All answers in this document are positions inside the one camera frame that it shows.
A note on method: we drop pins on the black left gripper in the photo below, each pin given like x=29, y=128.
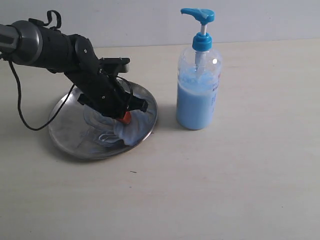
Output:
x=105, y=96

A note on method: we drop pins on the clear pump bottle blue lotion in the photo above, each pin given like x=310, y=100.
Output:
x=198, y=75

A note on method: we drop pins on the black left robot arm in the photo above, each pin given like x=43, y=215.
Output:
x=27, y=43

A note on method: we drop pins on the round steel plate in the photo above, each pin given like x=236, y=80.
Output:
x=72, y=135

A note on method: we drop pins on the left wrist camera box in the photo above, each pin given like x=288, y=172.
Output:
x=115, y=65

